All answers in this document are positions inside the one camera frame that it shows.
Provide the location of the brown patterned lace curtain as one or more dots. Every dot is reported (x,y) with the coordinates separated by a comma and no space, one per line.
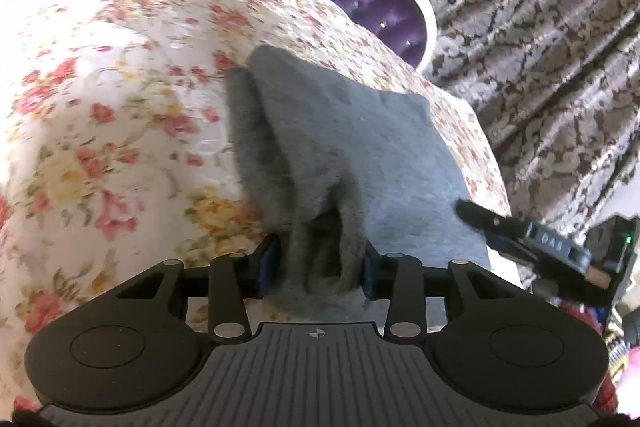
(525,32)

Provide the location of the small grey knit garment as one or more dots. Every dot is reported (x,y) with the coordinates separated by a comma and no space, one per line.
(350,147)

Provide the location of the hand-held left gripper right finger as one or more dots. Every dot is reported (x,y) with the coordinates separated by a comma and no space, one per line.
(370,272)

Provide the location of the floral bed sheet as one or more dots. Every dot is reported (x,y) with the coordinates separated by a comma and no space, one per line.
(100,107)

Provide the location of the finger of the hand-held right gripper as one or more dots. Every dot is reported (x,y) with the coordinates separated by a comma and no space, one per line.
(492,223)

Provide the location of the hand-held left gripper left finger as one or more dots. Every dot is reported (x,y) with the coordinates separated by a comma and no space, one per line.
(268,264)

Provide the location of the red patterned cloth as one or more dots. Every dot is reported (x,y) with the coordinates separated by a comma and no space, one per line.
(602,394)

